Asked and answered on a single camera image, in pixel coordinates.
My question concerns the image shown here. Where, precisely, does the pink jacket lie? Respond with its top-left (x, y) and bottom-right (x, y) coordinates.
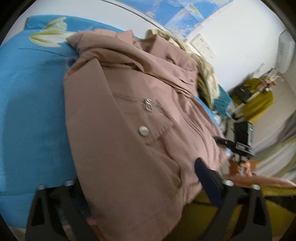
top-left (63, 29), bottom-right (227, 240)

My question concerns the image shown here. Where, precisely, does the person's right hand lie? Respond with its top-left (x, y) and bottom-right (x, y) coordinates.
top-left (229, 159), bottom-right (256, 177)

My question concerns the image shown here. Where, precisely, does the olive yellow hanging garment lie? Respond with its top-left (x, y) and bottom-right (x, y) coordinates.
top-left (240, 78), bottom-right (274, 123)

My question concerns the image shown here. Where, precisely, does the black handbag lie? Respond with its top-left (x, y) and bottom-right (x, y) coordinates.
top-left (230, 85), bottom-right (252, 105)

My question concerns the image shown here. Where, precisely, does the cream yellow garment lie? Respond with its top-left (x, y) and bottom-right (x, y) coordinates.
top-left (146, 29), bottom-right (220, 110)

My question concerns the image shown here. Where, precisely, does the blue floral bed sheet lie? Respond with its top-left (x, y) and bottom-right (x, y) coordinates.
top-left (0, 14), bottom-right (223, 230)

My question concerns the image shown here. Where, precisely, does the white wall socket panel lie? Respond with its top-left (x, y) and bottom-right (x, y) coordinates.
top-left (190, 33), bottom-right (215, 59)

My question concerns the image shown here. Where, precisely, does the colourful wall map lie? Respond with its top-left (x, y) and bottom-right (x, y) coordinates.
top-left (121, 0), bottom-right (231, 39)

